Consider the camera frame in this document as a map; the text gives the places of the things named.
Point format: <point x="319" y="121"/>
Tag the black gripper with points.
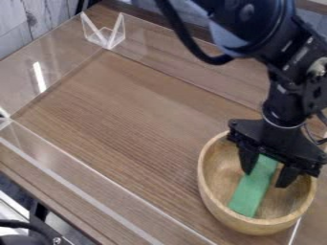
<point x="288" y="145"/>

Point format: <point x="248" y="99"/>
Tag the green rectangular stick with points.
<point x="252" y="187"/>

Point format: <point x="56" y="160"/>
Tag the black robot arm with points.
<point x="264" y="30"/>

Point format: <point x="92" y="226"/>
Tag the wooden bowl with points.
<point x="219" y="174"/>

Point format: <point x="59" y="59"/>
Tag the clear acrylic barrier wall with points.
<point x="104" y="148"/>

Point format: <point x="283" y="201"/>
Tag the clear acrylic corner bracket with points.
<point x="104" y="37"/>

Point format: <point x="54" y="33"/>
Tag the black table leg frame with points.
<point x="50" y="224"/>

